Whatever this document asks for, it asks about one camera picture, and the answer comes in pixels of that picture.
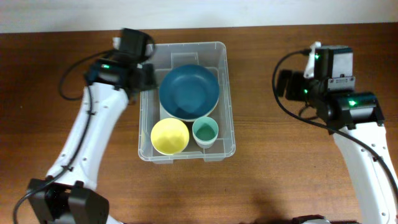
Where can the clear plastic storage bin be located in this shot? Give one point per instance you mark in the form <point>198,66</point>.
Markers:
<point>193,82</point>

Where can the cream plastic bowl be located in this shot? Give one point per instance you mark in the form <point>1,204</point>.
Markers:
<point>189,117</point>

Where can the cream plastic cup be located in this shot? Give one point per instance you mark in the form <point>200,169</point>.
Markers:
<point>204,144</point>

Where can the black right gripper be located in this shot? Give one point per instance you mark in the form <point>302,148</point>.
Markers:
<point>297,79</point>

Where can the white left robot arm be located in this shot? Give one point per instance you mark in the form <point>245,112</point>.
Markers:
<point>68,192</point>

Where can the yellow small bowl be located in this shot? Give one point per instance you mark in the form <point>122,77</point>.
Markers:
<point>170,136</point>

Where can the mint green plastic cup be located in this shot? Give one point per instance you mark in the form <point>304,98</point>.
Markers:
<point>205,129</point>

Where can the blue plastic bowl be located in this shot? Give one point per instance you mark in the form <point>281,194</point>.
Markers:
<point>189,91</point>

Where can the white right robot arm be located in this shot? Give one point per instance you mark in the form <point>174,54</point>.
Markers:
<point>355,121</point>

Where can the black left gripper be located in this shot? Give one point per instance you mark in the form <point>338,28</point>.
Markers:
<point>152,72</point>

